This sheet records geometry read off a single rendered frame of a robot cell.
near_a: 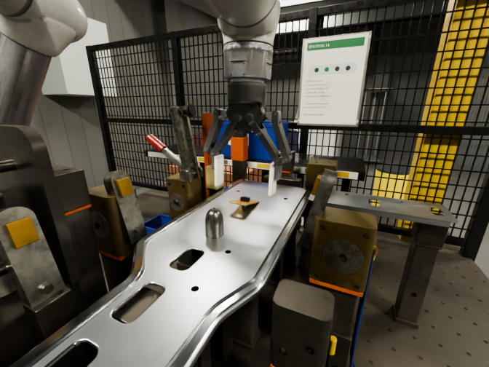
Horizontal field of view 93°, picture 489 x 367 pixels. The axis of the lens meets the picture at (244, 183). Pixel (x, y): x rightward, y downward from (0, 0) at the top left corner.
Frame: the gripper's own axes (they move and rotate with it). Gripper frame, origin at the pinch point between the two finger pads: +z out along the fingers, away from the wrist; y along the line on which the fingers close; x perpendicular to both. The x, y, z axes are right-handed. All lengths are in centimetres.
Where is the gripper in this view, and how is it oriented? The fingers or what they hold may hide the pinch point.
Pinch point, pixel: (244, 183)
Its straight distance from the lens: 50.2
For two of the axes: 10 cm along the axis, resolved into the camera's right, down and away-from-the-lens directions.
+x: 4.2, -2.8, 8.6
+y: 9.1, 1.6, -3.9
